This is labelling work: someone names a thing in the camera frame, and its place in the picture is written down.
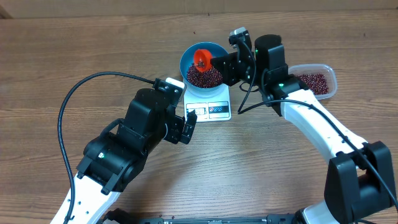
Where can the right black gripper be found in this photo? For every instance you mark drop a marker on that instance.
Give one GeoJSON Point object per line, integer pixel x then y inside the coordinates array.
{"type": "Point", "coordinates": [229, 69]}

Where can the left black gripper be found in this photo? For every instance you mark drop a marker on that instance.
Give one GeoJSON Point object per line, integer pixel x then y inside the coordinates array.
{"type": "Point", "coordinates": [176, 127]}

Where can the orange measuring scoop blue handle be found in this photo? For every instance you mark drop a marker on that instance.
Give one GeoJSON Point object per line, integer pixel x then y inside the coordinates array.
{"type": "Point", "coordinates": [204, 55]}

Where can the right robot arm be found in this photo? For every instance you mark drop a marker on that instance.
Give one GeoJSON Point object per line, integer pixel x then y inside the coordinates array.
{"type": "Point", "coordinates": [360, 176]}

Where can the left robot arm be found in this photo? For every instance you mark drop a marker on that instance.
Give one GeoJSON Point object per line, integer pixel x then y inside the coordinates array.
{"type": "Point", "coordinates": [113, 159]}

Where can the red beans in bowl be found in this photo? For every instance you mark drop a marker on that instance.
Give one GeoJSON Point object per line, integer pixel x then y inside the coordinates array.
{"type": "Point", "coordinates": [207, 79]}

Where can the white kitchen scale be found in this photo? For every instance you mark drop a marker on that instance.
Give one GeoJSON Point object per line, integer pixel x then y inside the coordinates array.
{"type": "Point", "coordinates": [209, 104]}

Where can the red beans in scoop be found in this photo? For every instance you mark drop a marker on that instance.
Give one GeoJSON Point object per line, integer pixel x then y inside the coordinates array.
{"type": "Point", "coordinates": [200, 65]}

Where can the blue bowl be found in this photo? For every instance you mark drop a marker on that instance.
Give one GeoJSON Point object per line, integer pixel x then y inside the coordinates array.
{"type": "Point", "coordinates": [187, 59]}

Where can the clear plastic container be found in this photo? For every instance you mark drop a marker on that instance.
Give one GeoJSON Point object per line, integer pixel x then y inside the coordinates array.
{"type": "Point", "coordinates": [318, 68]}

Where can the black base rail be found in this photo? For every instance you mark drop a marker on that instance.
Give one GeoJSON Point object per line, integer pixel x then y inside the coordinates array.
{"type": "Point", "coordinates": [119, 216]}

